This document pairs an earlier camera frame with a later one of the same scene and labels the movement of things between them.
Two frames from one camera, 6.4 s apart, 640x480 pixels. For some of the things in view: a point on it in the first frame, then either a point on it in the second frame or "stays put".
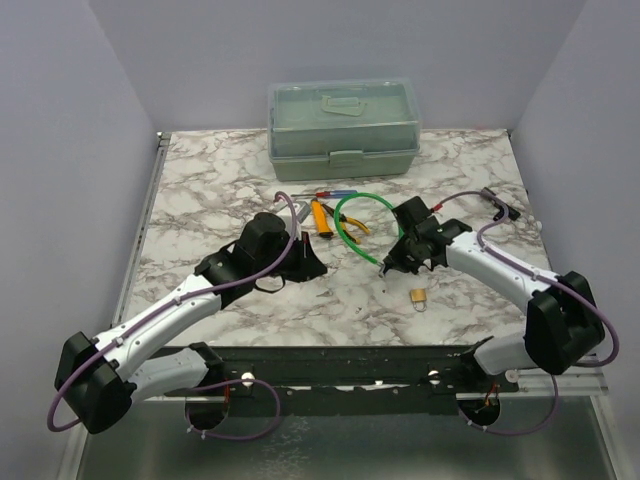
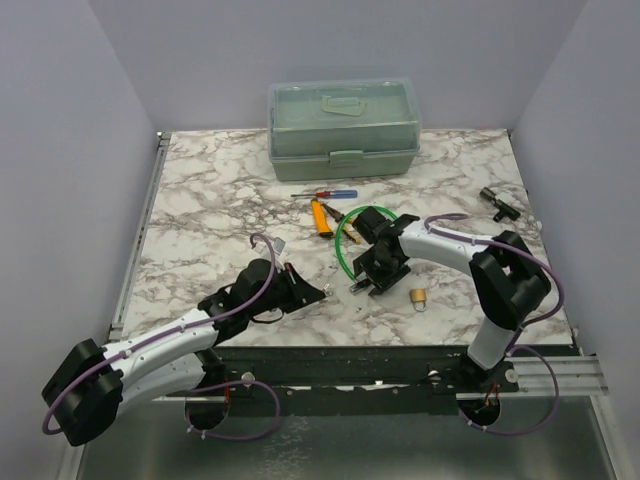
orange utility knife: (321, 220) stays put
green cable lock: (372, 195) to (337, 236)
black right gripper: (399, 261) to (379, 280)
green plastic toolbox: (339, 128) stays put
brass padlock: (418, 295) stays put
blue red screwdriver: (332, 194) stays put
